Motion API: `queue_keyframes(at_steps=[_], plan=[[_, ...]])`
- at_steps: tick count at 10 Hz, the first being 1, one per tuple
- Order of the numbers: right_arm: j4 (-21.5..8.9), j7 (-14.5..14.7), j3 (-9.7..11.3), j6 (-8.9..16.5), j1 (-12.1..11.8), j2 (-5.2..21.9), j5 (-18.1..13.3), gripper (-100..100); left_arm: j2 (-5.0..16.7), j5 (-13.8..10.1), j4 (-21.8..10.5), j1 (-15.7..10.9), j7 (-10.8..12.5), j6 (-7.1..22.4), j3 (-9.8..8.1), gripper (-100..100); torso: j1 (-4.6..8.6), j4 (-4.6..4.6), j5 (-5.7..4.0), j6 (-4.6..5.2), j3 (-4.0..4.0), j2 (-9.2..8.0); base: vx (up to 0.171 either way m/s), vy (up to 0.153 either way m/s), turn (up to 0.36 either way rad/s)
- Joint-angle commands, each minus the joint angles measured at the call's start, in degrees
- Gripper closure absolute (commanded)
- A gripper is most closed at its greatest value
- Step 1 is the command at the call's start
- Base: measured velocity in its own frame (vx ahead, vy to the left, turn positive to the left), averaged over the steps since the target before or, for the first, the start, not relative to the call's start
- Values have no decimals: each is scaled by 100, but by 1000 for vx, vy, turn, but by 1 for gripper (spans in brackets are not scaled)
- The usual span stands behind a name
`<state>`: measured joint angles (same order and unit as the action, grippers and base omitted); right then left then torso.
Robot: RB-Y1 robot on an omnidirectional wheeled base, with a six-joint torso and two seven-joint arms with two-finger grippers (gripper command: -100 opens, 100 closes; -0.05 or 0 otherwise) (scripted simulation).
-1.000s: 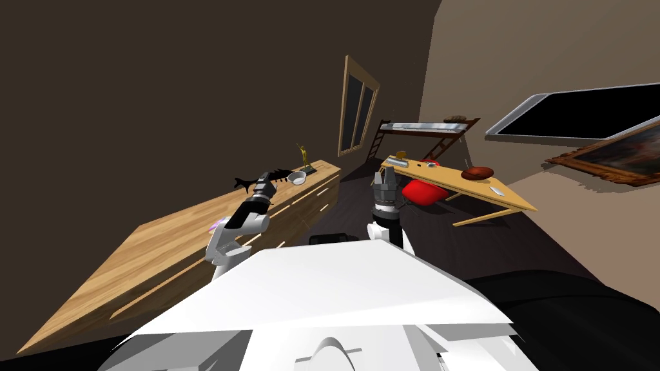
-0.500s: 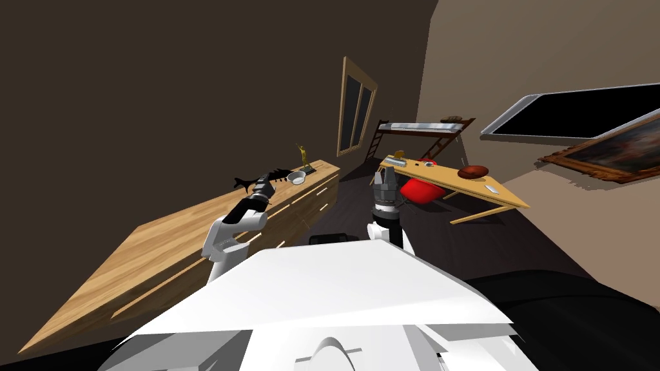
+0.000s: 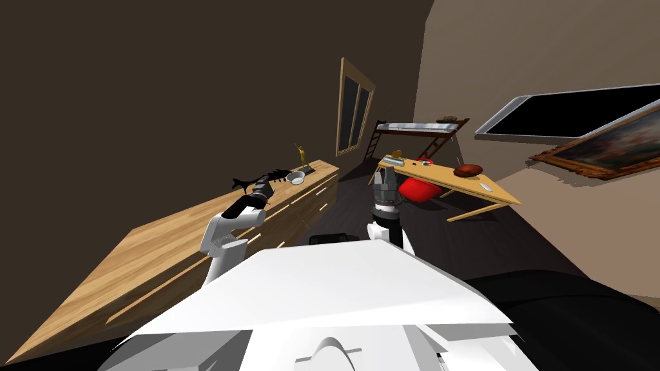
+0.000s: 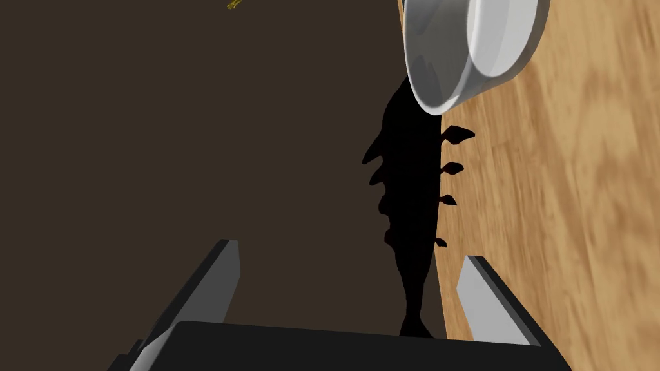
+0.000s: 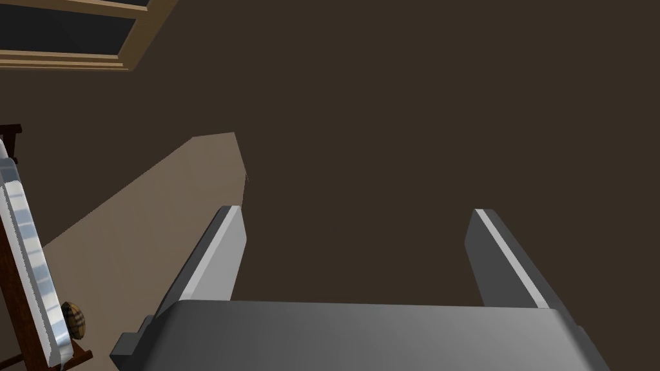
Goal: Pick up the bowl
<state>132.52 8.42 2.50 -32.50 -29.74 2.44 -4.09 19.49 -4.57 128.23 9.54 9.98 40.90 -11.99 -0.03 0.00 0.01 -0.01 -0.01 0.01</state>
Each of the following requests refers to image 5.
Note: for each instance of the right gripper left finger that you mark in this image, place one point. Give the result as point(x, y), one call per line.
point(214, 263)

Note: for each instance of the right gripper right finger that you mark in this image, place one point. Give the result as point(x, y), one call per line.
point(502, 263)

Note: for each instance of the round brass door knob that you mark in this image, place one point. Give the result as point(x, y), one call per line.
point(73, 320)

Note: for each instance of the wooden framed window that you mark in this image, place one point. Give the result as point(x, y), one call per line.
point(77, 31)

